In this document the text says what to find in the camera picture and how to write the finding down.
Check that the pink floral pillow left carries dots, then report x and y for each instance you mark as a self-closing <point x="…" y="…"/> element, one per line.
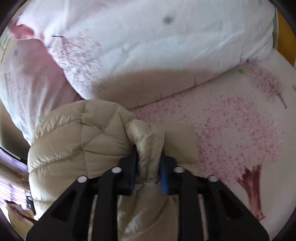
<point x="32" y="84"/>

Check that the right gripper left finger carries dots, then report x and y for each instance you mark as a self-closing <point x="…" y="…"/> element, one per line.
<point x="87" y="210"/>

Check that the pink floral bed sheet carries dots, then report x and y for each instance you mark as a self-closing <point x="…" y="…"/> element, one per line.
<point x="245" y="123"/>

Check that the pink floral pillow right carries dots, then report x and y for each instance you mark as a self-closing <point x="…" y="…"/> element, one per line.
<point x="136" y="52"/>

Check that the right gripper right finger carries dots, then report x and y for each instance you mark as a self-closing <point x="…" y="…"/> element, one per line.
<point x="207" y="207"/>

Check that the beige quilted down jacket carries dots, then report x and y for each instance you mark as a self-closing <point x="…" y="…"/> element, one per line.
<point x="89" y="137"/>

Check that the pink floral pillow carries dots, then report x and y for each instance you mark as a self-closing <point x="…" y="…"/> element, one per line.
<point x="136" y="52"/>
<point x="32" y="84"/>

